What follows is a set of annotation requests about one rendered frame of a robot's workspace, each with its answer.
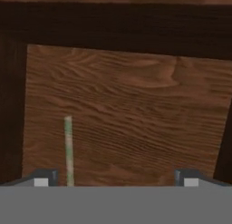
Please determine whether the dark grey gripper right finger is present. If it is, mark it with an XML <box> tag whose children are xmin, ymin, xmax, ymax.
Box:
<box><xmin>174</xmin><ymin>169</ymin><xmax>232</xmax><ymax>187</ymax></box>

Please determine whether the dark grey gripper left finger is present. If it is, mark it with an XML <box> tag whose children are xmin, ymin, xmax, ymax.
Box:
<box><xmin>1</xmin><ymin>169</ymin><xmax>59</xmax><ymax>187</ymax></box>

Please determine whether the green and white striped straw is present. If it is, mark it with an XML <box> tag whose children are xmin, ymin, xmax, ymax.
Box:
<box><xmin>63</xmin><ymin>115</ymin><xmax>75</xmax><ymax>187</ymax></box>

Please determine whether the open brown wooden drawer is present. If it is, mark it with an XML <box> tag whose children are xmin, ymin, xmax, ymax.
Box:
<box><xmin>0</xmin><ymin>1</ymin><xmax>232</xmax><ymax>187</ymax></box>

